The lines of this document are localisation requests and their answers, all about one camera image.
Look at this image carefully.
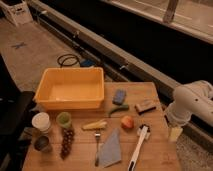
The silver metal fork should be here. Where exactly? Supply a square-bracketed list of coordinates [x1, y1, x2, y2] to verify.
[95, 131, 101, 167]

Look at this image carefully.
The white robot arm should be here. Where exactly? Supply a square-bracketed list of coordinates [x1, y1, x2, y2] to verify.
[165, 80, 213, 142]

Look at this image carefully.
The green plastic cup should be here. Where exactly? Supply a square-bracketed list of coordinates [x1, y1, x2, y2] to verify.
[56, 112, 72, 129]

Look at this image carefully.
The white paper cup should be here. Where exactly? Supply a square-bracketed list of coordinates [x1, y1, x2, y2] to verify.
[31, 112, 51, 133]

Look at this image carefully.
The small metal cup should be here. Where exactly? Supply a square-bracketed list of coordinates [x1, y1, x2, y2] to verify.
[34, 136, 52, 153]

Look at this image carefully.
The blue sponge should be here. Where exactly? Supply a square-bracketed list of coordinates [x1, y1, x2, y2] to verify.
[113, 89, 126, 105]

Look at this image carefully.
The green toy pepper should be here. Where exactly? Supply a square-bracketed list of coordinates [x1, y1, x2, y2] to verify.
[108, 104, 129, 117]

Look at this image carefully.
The blue object on floor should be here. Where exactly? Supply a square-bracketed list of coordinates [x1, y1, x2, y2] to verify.
[80, 59, 95, 67]

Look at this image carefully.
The yellow plastic tub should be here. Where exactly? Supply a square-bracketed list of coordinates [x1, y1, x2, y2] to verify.
[34, 67, 104, 110]

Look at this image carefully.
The brown black whiteboard eraser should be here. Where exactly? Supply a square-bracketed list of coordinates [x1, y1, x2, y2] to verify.
[135, 100, 156, 115]

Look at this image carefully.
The orange toy peach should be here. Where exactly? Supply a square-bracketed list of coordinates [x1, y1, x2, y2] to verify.
[121, 116, 134, 129]

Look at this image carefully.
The bunch of dark grapes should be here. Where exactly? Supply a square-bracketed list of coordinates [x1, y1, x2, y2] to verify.
[60, 129, 75, 159]

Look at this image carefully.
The blue folded cloth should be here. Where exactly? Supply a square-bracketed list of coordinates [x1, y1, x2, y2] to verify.
[98, 129, 121, 167]

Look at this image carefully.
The black chair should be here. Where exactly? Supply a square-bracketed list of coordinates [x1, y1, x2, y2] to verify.
[0, 54, 36, 167]

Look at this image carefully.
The white storage crate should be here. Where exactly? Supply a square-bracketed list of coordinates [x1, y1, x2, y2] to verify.
[0, 0, 33, 27]

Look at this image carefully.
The black coiled cable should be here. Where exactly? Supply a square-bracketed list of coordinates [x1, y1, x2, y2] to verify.
[56, 53, 81, 68]

